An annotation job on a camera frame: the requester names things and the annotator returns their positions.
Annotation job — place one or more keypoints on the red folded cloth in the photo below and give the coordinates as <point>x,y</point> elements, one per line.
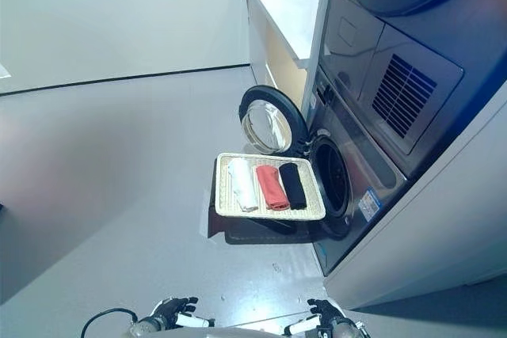
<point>271,187</point>

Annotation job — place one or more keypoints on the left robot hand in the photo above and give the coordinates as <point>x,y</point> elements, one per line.
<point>173,309</point>

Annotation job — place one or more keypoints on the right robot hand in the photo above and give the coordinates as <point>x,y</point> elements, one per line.
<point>321,312</point>

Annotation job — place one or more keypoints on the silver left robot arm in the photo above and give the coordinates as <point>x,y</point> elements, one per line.
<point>143,327</point>

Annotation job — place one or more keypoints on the black folded cloth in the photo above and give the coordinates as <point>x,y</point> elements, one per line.
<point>292,185</point>

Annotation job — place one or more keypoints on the white folded cloth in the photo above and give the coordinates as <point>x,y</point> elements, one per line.
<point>244,185</point>

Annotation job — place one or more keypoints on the white side panel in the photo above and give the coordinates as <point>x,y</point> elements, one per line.
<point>420,215</point>

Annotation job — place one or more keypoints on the washing machine door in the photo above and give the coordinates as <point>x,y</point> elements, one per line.
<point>271,119</point>

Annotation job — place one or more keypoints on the grey dryer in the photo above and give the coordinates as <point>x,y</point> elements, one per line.
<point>400,45</point>

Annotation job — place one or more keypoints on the silver washing machine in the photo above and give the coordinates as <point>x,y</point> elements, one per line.
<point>348,179</point>

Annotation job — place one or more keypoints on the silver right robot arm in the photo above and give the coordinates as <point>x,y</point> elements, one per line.
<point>344,328</point>

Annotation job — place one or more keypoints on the dark stool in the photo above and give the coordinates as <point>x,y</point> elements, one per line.
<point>257,233</point>

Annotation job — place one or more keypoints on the white cabinet counter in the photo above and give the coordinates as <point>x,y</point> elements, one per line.
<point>281,25</point>

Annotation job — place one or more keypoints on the woven beige tray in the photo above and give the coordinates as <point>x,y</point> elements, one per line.
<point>271,192</point>

